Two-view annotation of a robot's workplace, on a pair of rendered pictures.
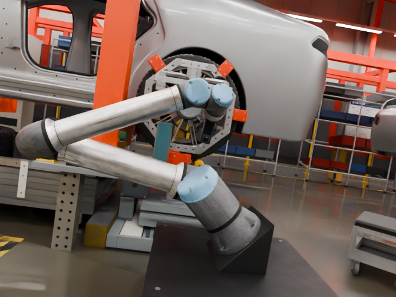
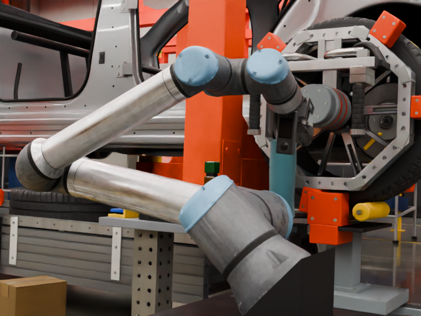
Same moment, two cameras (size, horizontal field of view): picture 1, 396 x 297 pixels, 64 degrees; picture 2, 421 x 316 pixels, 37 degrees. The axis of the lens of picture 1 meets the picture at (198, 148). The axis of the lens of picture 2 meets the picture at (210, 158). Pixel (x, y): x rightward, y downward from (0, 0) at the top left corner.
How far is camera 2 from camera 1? 0.87 m
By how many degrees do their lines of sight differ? 37
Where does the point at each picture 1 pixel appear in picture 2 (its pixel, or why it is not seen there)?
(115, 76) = not seen: hidden behind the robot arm
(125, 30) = (215, 10)
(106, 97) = (200, 115)
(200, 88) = (193, 59)
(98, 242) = not seen: outside the picture
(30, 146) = (20, 172)
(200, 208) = (198, 238)
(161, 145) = (276, 179)
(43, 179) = not seen: hidden behind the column
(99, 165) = (111, 195)
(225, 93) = (267, 62)
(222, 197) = (227, 217)
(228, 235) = (240, 279)
